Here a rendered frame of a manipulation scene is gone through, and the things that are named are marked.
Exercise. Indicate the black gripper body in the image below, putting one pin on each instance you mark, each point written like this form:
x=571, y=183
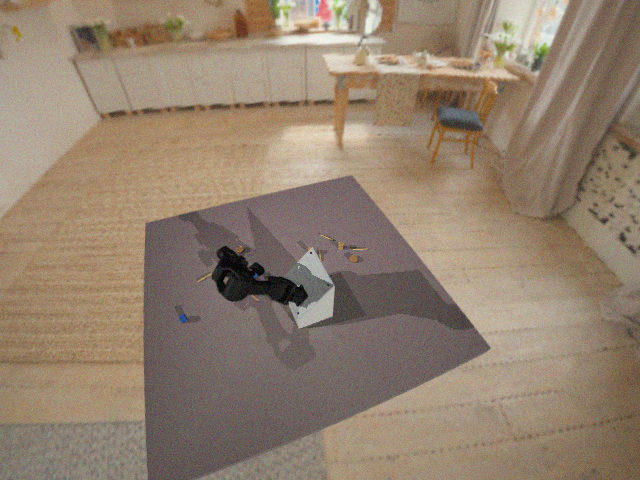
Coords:
x=255, y=268

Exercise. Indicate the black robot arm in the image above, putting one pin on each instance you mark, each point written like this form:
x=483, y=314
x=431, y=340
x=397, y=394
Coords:
x=238, y=286

